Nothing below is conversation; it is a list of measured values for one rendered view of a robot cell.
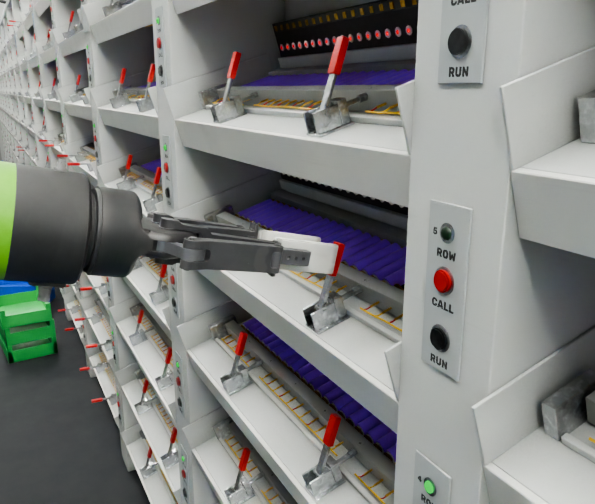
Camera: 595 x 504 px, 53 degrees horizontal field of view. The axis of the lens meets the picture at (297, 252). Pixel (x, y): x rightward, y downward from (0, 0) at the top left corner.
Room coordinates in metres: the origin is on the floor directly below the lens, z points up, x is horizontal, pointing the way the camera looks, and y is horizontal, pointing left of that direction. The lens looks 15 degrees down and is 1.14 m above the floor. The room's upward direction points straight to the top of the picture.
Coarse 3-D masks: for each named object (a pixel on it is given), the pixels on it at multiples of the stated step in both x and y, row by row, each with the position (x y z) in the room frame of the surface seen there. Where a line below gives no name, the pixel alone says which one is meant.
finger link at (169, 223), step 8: (160, 224) 0.50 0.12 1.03; (168, 224) 0.50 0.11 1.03; (176, 224) 0.50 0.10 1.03; (184, 224) 0.50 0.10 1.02; (192, 224) 0.51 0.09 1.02; (200, 232) 0.51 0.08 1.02; (208, 232) 0.51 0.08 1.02; (240, 240) 0.52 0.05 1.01; (248, 240) 0.52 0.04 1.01; (256, 240) 0.52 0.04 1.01; (264, 240) 0.53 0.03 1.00; (168, 264) 0.50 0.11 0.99
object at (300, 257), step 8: (288, 248) 0.54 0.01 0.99; (272, 256) 0.51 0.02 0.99; (280, 256) 0.51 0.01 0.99; (288, 256) 0.54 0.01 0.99; (296, 256) 0.54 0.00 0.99; (304, 256) 0.54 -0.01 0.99; (272, 264) 0.51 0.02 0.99; (288, 264) 0.53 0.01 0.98; (296, 264) 0.54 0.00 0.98; (304, 264) 0.54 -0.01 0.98
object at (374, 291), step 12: (216, 216) 0.98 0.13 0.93; (228, 216) 0.95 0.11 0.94; (300, 276) 0.70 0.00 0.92; (324, 276) 0.68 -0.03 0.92; (336, 276) 0.65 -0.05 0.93; (348, 276) 0.63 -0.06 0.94; (360, 276) 0.62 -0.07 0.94; (348, 288) 0.63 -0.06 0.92; (372, 288) 0.59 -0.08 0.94; (384, 288) 0.58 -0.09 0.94; (396, 288) 0.58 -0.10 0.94; (372, 300) 0.59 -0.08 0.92; (384, 300) 0.57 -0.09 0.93; (396, 300) 0.55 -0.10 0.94; (384, 312) 0.56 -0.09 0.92; (396, 312) 0.56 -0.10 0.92
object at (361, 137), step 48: (384, 0) 0.75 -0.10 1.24; (288, 48) 0.99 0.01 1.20; (336, 48) 0.59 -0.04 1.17; (384, 48) 0.76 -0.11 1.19; (192, 96) 0.99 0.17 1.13; (240, 96) 0.90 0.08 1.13; (288, 96) 0.76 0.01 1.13; (336, 96) 0.66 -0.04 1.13; (384, 96) 0.58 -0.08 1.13; (192, 144) 0.93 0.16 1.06; (240, 144) 0.74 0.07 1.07; (288, 144) 0.62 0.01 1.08; (336, 144) 0.53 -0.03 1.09; (384, 144) 0.49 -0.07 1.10; (384, 192) 0.48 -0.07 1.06
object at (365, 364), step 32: (224, 192) 1.01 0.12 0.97; (256, 192) 1.04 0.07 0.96; (320, 192) 0.90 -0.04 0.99; (224, 288) 0.82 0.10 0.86; (256, 288) 0.72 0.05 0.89; (288, 288) 0.69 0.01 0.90; (320, 288) 0.67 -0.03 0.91; (288, 320) 0.61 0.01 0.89; (352, 320) 0.58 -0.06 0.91; (320, 352) 0.56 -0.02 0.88; (352, 352) 0.52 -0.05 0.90; (384, 352) 0.43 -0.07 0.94; (352, 384) 0.51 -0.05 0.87; (384, 384) 0.46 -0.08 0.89; (384, 416) 0.47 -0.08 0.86
